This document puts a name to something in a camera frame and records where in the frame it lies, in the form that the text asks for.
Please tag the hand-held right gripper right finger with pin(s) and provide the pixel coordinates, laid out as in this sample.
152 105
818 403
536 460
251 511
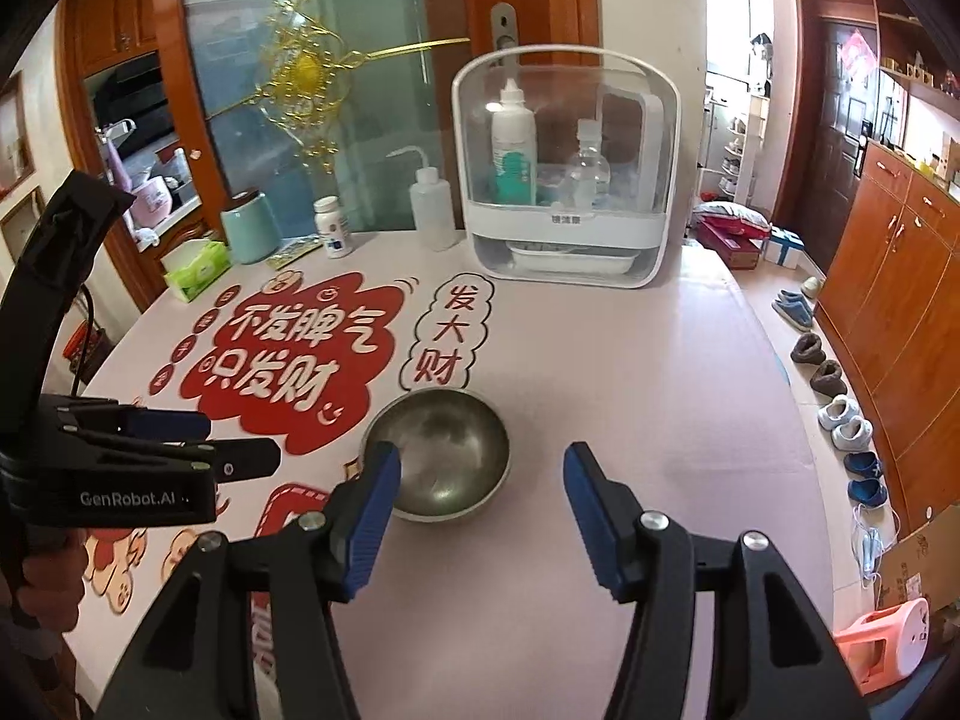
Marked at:
592 525

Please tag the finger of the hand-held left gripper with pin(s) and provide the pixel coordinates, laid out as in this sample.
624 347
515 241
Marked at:
172 425
247 459

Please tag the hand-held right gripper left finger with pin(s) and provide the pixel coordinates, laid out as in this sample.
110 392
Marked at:
371 517

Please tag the small steel bowl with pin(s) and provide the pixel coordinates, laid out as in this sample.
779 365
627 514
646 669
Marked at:
442 450

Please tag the person's left forearm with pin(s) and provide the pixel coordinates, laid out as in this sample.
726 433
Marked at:
30 675

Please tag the person's left hand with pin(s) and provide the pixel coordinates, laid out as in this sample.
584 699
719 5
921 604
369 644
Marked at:
52 581

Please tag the red basket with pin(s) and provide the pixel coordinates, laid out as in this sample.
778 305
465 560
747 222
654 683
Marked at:
77 339

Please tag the printed pink tablecloth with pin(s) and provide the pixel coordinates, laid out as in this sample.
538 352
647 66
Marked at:
600 375

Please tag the green tissue box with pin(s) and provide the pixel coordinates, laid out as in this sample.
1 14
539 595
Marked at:
196 274

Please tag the white plastic bag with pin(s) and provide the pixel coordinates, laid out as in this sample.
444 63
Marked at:
148 238

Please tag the wooden lower kitchen cabinet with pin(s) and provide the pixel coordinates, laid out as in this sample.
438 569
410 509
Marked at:
169 236

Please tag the wooden kitchen cabinet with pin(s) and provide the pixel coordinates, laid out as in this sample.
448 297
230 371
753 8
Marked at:
169 236
112 15

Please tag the green canister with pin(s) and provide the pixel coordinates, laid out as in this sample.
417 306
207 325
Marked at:
251 232

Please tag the patterned foil packet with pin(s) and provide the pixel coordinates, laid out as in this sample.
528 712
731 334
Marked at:
295 253

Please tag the pink rice cooker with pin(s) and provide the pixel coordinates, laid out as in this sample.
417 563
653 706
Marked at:
152 204

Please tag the white pill bottle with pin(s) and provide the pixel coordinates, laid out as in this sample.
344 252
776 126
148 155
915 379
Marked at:
334 232

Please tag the white tray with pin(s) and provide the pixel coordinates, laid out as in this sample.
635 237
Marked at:
570 261

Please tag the white storage box clear cover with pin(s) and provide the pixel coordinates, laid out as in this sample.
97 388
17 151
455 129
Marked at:
660 255

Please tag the row of shoes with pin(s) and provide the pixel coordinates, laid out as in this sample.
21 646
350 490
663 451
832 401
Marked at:
832 382

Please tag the clear squeeze bottle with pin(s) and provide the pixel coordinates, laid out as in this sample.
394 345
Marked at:
433 214

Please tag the red box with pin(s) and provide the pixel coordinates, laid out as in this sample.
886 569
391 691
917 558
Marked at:
731 247

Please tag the pink plastic stool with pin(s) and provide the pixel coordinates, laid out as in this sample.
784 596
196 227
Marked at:
885 645

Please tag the cardboard box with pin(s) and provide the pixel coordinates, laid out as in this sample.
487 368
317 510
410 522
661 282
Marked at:
922 562

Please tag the blue white gift box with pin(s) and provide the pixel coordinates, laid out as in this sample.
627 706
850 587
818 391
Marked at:
784 249

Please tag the grey pillow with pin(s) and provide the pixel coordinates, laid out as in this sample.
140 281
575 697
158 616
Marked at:
735 216

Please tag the range hood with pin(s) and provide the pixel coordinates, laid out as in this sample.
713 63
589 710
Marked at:
124 79

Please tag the clear plastic bottle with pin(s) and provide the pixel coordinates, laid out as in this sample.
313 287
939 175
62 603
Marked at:
589 172

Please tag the wooden shoe cabinet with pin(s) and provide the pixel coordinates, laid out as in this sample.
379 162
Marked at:
900 315

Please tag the white bottle green label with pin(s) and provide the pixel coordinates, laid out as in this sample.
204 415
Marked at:
514 157

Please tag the gold door ornament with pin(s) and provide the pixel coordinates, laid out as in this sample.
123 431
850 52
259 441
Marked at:
304 71

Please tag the white shoe rack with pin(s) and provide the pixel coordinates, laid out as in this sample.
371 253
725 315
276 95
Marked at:
742 150

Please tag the wooden upper kitchen cabinet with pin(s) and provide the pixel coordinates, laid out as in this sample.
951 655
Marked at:
112 15

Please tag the brown entrance door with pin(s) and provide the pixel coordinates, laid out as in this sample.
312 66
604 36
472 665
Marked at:
836 187

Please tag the frosted glass door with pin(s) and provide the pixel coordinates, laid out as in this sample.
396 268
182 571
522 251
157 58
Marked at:
360 15

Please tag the red door decoration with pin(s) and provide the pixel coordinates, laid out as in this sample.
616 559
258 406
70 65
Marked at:
856 54

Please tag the large recessed wall shelf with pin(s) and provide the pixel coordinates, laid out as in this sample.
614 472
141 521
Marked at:
21 229

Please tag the small recessed wall shelf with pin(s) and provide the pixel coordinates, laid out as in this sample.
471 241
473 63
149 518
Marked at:
15 135

